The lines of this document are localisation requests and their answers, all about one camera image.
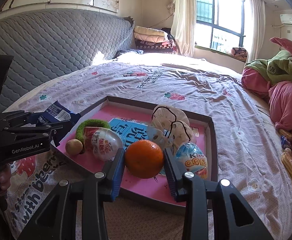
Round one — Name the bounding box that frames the green fuzzy hair ring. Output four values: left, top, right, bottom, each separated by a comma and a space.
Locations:
75, 119, 111, 145

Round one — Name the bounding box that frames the dark cloth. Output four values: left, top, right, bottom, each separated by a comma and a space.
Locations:
161, 27, 178, 47

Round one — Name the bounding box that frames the cream window curtain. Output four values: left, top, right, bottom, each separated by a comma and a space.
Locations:
246, 0, 265, 63
171, 0, 199, 57

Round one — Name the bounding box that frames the white air conditioner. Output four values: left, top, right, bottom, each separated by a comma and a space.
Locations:
279, 12, 292, 27

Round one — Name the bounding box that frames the maroon patterned folded blanket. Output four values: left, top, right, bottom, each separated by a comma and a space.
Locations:
135, 41, 178, 54

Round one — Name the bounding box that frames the red white toy egg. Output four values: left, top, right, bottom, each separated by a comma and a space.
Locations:
83, 127, 124, 162

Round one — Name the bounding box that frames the long yellow snack packet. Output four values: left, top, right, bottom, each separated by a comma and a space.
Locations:
281, 148, 292, 178

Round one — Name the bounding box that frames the dark blue pillow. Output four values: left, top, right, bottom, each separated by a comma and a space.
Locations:
116, 49, 144, 58

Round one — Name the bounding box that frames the large pink pillow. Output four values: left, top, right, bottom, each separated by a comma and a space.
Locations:
270, 37, 292, 73

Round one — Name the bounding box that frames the green fleece blanket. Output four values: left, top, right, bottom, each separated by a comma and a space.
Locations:
244, 50, 292, 90

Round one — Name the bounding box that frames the white ruffled hair scrunchie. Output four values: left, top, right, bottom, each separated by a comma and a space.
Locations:
146, 104, 196, 150

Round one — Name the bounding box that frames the grey quilted mattress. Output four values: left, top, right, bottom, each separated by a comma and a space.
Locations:
0, 9, 134, 113

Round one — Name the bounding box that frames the blue toy egg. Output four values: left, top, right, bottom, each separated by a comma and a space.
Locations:
174, 142, 209, 180

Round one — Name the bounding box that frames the small yellow snack packet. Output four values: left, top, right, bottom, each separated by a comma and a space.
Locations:
279, 129, 292, 140

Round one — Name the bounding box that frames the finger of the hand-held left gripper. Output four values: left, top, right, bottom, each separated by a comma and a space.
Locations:
3, 120, 73, 147
0, 110, 41, 128

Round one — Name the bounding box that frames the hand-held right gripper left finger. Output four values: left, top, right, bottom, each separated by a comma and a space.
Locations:
17, 148, 126, 240

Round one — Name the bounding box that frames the person's left hand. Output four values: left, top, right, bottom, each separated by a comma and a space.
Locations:
0, 164, 12, 192

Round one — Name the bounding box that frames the pink crumpled quilt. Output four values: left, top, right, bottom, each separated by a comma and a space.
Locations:
241, 67, 292, 180

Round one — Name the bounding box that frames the strawberry printed bed sheet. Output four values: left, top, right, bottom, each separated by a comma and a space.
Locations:
1, 52, 292, 240

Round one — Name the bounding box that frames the cream folded blanket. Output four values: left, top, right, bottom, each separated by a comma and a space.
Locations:
133, 26, 168, 40

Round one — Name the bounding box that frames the orange tangerine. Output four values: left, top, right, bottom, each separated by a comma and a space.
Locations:
125, 140, 164, 179

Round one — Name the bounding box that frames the brown shallow cardboard box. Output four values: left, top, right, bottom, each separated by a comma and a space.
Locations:
49, 95, 219, 208

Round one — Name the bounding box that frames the black framed window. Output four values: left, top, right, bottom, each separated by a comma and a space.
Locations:
195, 0, 253, 54

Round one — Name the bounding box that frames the brown walnut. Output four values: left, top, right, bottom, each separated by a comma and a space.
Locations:
65, 139, 83, 155

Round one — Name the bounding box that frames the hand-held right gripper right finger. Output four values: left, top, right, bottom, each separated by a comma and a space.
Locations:
162, 148, 274, 240

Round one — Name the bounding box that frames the small blue snack packet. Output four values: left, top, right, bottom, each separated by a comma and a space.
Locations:
281, 135, 292, 150

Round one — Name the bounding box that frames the floral folded blanket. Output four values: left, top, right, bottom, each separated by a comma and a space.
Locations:
227, 47, 249, 60

